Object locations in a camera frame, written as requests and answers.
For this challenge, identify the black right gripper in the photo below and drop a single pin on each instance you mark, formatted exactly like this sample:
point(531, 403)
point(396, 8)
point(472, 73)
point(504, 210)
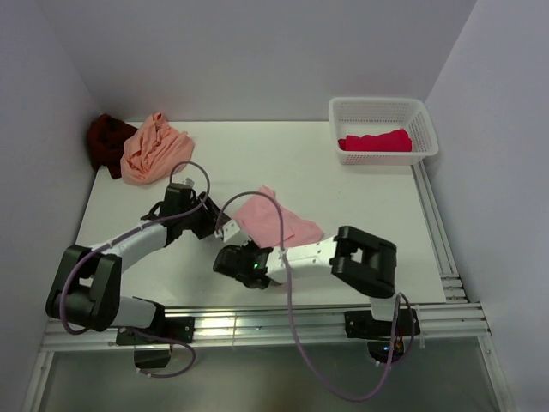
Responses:
point(241, 248)

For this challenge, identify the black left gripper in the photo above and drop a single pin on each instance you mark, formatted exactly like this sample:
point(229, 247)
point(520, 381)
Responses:
point(208, 224)

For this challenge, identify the light pink t-shirt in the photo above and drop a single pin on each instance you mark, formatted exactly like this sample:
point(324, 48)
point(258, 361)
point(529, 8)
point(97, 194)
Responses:
point(259, 218)

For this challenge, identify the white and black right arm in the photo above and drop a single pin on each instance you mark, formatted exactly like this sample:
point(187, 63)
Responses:
point(364, 262)

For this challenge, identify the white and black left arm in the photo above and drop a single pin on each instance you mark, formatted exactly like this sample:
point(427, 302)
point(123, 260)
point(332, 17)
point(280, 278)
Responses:
point(86, 291)

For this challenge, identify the peach orange t-shirt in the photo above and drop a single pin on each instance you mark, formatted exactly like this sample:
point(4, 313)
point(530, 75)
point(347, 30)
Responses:
point(154, 150)

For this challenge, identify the dark maroon t-shirt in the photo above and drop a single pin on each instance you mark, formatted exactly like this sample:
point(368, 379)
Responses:
point(105, 143)

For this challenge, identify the white plastic basket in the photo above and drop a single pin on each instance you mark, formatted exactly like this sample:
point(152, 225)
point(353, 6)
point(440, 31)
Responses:
point(377, 115)

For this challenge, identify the red rolled t-shirt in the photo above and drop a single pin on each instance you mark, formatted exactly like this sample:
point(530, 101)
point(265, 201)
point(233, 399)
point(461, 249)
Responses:
point(393, 141)

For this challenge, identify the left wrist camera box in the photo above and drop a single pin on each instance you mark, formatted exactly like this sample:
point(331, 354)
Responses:
point(186, 183)

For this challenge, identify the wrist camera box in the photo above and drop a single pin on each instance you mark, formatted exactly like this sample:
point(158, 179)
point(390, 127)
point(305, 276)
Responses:
point(231, 233)
point(186, 183)

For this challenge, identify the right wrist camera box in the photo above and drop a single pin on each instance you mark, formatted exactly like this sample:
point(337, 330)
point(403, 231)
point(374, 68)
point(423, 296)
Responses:
point(231, 233)

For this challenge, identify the aluminium frame rails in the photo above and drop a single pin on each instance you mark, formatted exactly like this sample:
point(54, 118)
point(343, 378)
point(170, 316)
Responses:
point(233, 327)

